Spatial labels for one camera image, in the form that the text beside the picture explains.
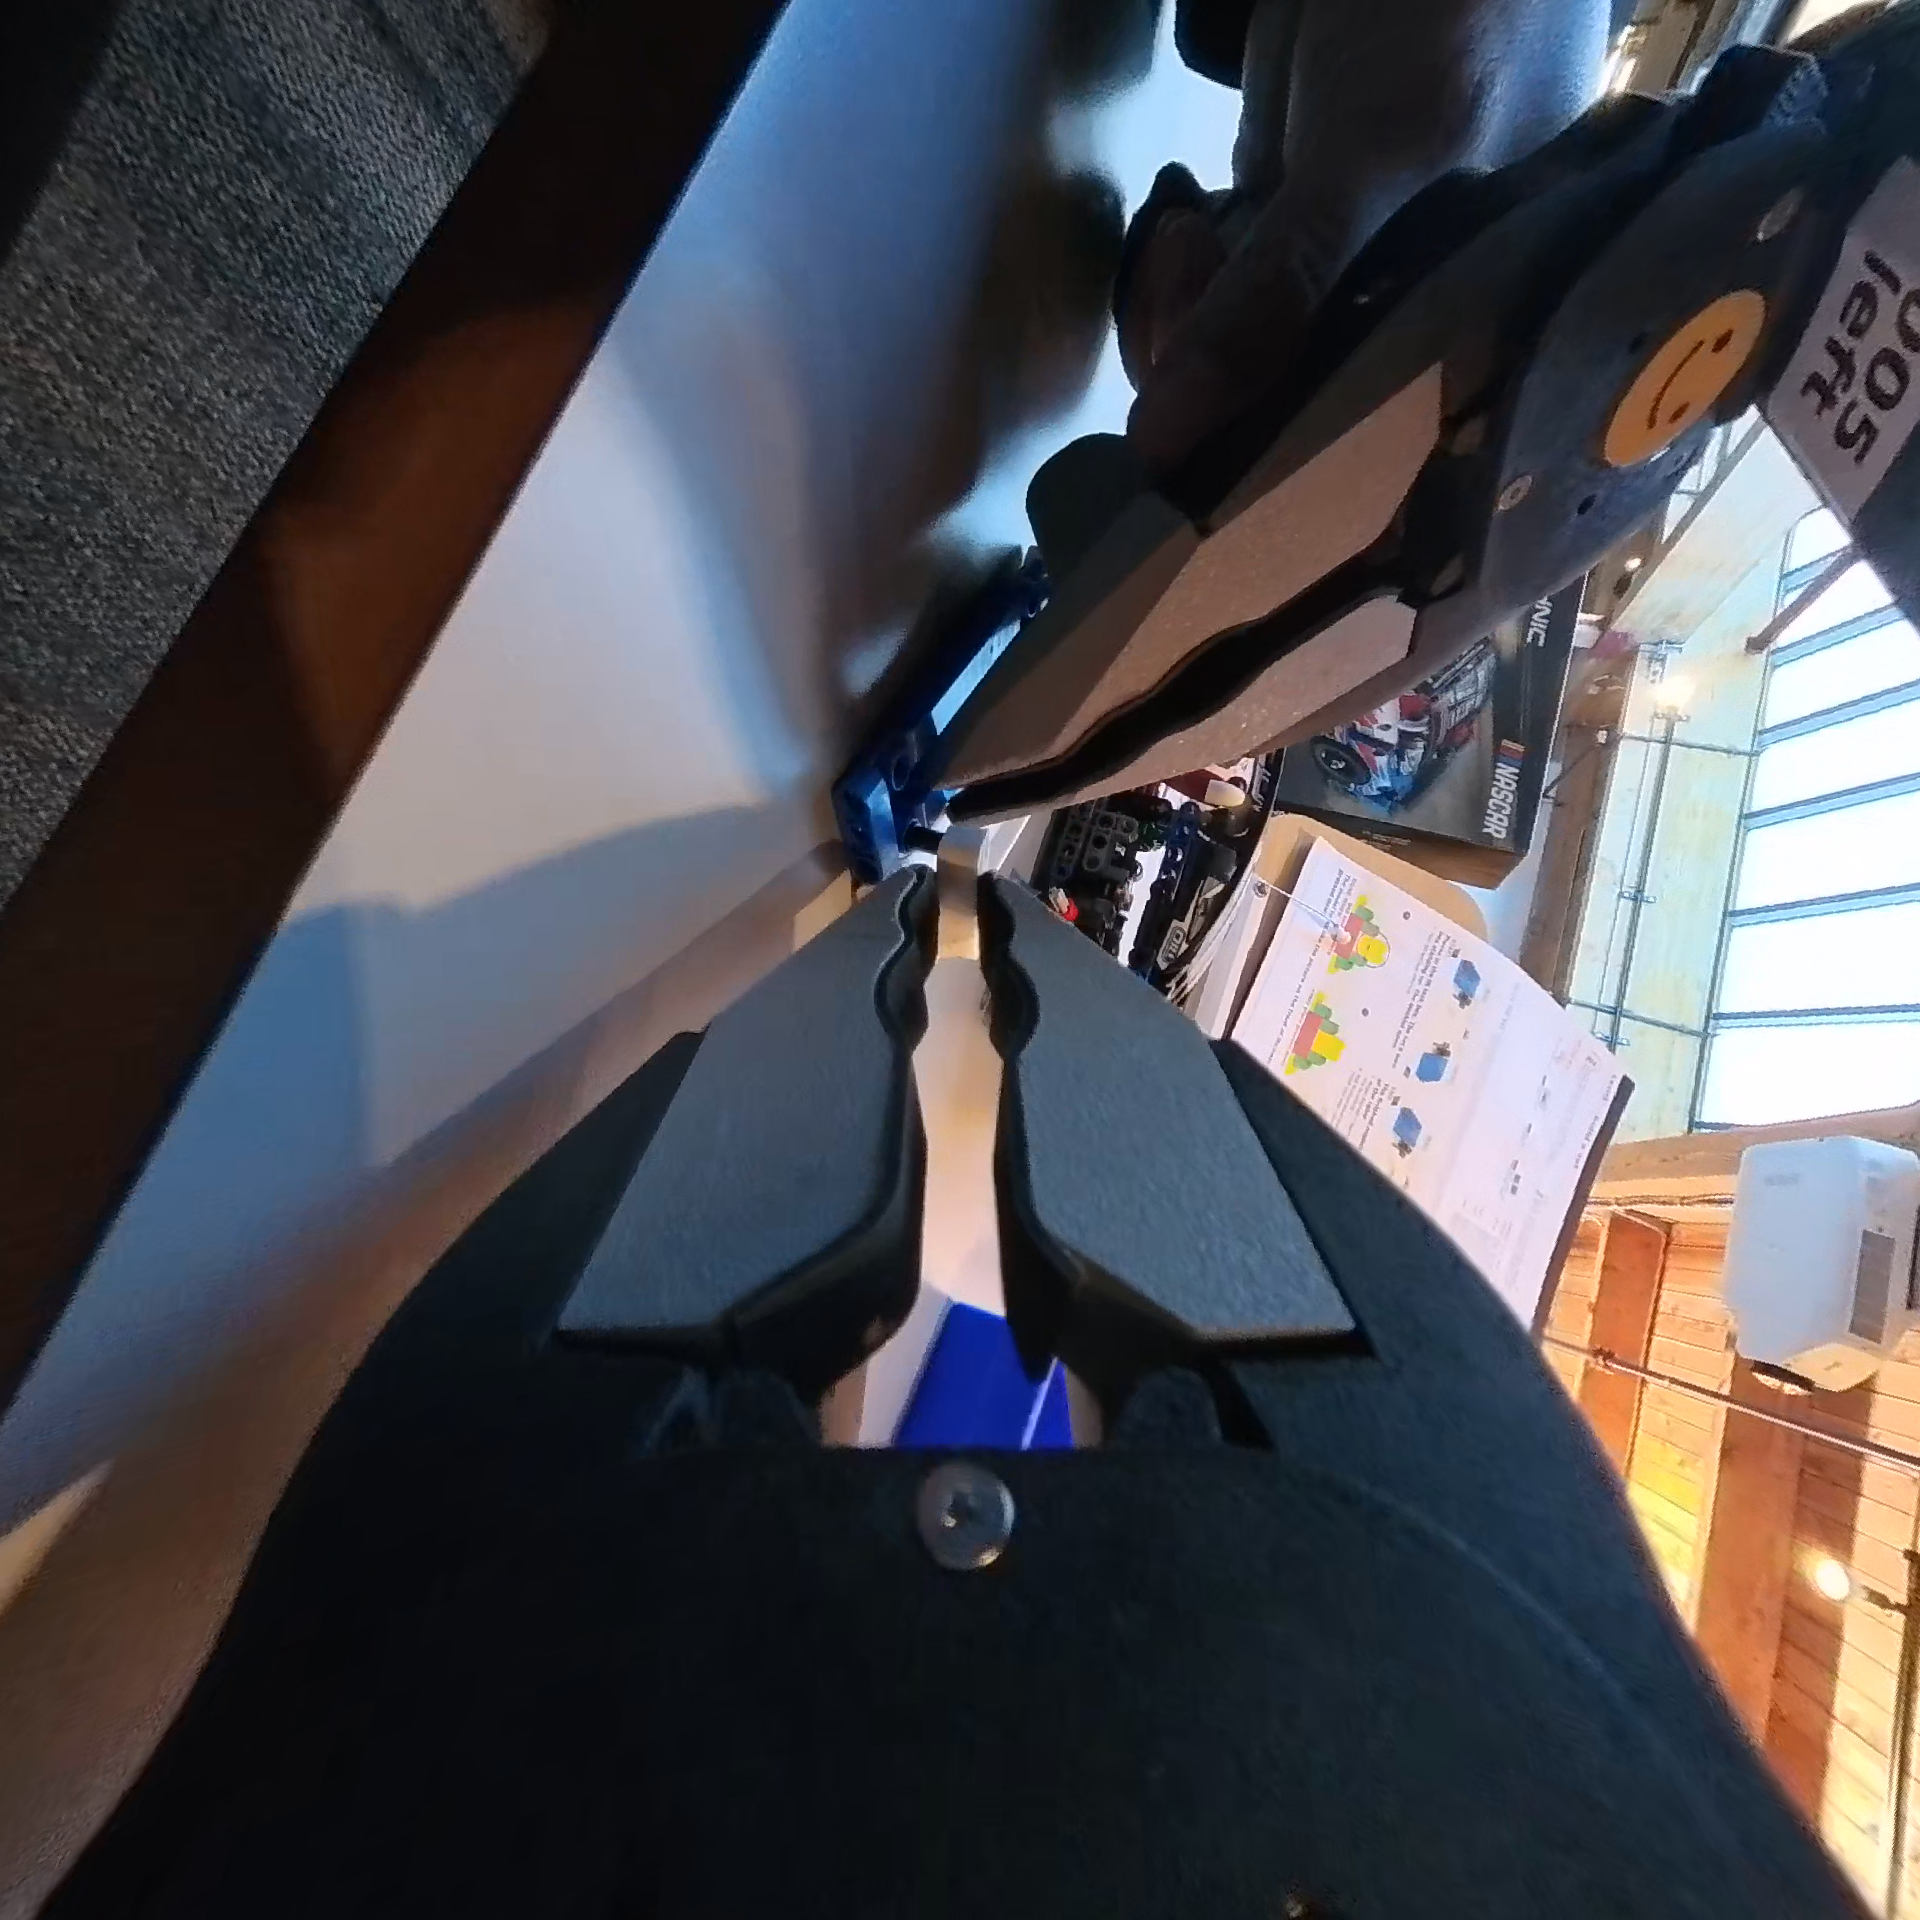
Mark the person's left hand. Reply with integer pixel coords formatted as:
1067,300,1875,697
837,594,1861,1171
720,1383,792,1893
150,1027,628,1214
1222,0,1618,370

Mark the blue toy brick beam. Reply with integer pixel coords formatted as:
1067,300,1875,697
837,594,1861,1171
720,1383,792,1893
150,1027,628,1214
831,547,1054,893

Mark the blue plastic bin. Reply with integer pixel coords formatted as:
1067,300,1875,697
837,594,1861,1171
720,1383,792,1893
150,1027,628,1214
897,1304,1084,1454

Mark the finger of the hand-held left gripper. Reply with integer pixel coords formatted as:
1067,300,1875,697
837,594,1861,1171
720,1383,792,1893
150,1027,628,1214
938,361,1482,800
950,603,1431,823

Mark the black toy car set box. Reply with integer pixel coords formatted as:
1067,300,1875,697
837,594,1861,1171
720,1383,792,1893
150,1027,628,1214
1274,568,1594,860

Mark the grey desk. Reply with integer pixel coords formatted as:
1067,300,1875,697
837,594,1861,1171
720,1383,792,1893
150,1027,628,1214
0,0,1292,1667

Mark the white projector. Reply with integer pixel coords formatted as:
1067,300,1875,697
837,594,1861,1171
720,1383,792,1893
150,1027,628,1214
1715,1136,1920,1394

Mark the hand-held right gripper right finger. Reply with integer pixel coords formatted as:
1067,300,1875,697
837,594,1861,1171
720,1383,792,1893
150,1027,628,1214
974,874,1360,1401

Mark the printed instruction sheet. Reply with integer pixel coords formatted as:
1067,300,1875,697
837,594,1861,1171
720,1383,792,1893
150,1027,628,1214
1225,836,1635,1336

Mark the toy brick race car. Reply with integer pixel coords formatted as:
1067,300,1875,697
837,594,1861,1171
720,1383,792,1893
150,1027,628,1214
1035,750,1280,1003

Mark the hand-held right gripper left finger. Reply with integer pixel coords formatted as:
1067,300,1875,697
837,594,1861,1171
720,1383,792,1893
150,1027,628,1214
554,863,938,1401

